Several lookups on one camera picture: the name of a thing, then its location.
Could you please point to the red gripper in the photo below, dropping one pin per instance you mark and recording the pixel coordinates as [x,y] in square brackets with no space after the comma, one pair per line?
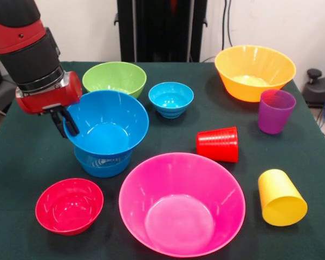
[48,101]

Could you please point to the large blue bowl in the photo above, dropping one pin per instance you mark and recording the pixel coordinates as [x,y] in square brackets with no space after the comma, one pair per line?
[111,127]

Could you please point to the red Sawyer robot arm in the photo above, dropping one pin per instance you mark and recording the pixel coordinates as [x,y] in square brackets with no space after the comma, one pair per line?
[29,62]

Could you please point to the dark green tablecloth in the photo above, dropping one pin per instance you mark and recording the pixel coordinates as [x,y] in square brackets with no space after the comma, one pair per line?
[21,151]

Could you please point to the ribbed blue bowl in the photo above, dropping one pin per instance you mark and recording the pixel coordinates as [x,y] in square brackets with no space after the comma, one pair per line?
[103,168]

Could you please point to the green bowl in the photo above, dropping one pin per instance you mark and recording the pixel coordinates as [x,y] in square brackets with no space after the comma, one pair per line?
[116,75]

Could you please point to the small crimson bowl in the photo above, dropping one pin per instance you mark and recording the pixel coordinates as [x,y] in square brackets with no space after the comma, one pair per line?
[69,207]

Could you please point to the small light blue bowl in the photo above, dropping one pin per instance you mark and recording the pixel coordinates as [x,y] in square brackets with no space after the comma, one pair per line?
[170,98]

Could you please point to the large pink bowl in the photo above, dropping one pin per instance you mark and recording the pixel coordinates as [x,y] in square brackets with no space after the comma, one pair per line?
[181,205]

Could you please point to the red cup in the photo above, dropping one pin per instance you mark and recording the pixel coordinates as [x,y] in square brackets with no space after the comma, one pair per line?
[218,145]

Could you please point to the large orange bowl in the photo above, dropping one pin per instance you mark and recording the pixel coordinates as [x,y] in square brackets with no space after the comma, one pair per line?
[256,73]

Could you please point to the purple cup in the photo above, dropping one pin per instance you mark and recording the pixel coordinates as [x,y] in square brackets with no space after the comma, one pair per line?
[276,113]

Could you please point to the yellow cup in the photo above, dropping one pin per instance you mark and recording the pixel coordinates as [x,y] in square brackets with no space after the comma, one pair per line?
[281,200]

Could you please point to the black pedestal leg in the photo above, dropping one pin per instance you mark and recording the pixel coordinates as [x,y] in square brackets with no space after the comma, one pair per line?
[0,100]
[319,89]

